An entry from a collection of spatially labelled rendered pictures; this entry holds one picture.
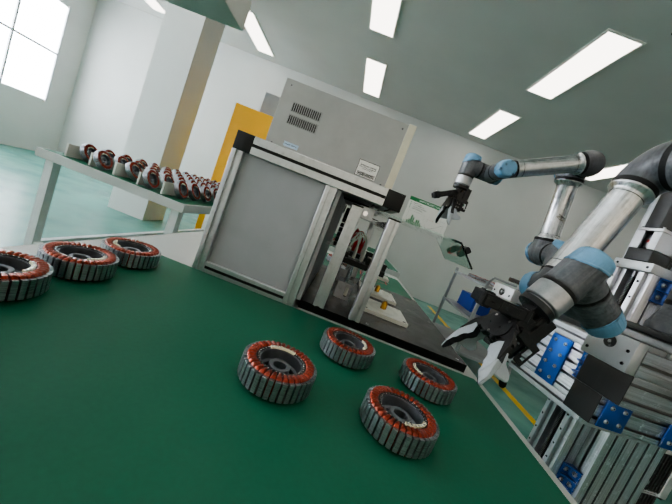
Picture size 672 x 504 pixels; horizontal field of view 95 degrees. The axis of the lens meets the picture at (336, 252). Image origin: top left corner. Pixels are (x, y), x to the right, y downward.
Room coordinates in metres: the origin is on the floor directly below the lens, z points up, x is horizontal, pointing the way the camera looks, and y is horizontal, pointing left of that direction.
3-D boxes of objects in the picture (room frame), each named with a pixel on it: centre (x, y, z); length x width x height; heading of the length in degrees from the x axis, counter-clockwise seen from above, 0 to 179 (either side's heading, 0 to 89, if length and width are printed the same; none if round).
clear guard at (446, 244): (0.97, -0.20, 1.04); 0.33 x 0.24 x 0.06; 90
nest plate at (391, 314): (0.98, -0.21, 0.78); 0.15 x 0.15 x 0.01; 0
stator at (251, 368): (0.43, 0.02, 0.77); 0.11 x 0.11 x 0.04
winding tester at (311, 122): (1.12, 0.11, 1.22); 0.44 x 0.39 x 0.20; 0
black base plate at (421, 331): (1.10, -0.20, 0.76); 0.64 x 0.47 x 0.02; 0
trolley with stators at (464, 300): (3.42, -1.77, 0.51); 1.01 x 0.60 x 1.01; 0
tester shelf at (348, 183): (1.11, 0.11, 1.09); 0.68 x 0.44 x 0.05; 0
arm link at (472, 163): (1.52, -0.44, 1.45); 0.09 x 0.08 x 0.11; 90
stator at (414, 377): (0.60, -0.27, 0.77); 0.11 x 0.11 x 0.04
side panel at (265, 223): (0.78, 0.19, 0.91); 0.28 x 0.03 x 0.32; 90
